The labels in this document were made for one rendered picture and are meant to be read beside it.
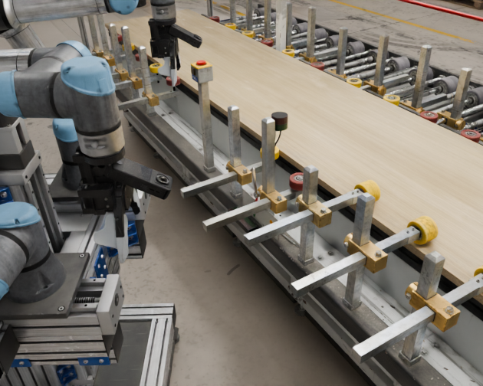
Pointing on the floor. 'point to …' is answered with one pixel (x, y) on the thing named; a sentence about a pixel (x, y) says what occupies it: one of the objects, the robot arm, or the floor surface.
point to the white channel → (280, 24)
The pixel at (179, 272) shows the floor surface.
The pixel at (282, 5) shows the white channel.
